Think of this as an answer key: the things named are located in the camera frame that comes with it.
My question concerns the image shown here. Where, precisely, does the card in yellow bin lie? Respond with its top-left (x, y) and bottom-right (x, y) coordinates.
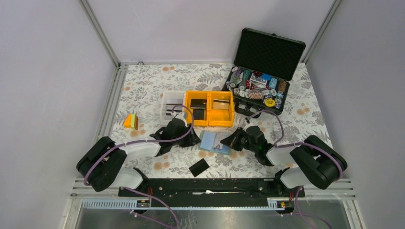
top-left (212, 99), bottom-right (230, 110)

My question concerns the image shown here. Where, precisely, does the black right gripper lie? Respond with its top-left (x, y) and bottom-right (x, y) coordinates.
top-left (221, 127), bottom-right (258, 153)

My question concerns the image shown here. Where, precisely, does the white storage bin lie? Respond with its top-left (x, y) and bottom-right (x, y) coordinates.
top-left (160, 90), bottom-right (186, 126)

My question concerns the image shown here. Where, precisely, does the floral table mat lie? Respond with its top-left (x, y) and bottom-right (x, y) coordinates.
top-left (110, 63), bottom-right (331, 178)

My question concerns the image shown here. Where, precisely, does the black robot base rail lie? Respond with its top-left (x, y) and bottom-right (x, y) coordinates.
top-left (118, 173), bottom-right (305, 208)

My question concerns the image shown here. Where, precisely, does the black credit card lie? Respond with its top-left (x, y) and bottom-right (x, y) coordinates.
top-left (189, 158), bottom-right (210, 177)

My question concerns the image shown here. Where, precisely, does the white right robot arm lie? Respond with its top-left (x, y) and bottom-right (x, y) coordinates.
top-left (220, 125), bottom-right (348, 197)

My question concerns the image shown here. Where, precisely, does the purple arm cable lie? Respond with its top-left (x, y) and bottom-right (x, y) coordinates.
top-left (83, 104), bottom-right (195, 229)
top-left (248, 109), bottom-right (344, 229)

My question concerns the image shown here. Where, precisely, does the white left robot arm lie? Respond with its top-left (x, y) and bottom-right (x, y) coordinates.
top-left (76, 113), bottom-right (201, 196)

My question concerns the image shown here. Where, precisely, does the dark card in bin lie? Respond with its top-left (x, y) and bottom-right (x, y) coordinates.
top-left (190, 99), bottom-right (207, 120)

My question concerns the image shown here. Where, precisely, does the black poker chip case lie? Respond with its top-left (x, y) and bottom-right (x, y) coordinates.
top-left (223, 28), bottom-right (306, 118)

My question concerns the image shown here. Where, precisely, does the yellow double storage bin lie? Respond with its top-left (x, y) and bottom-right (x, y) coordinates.
top-left (184, 91), bottom-right (234, 127)

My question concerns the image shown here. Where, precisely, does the orange poker chip stack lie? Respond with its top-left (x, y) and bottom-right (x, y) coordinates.
top-left (248, 91), bottom-right (264, 100)

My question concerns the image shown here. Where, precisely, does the yellow big blind chip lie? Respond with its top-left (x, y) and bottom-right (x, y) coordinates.
top-left (264, 99), bottom-right (276, 107)

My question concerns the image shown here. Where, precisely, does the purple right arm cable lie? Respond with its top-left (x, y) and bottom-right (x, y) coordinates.
top-left (248, 109), bottom-right (344, 229)

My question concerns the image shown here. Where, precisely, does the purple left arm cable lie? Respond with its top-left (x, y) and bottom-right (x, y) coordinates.
top-left (83, 104), bottom-right (195, 229)

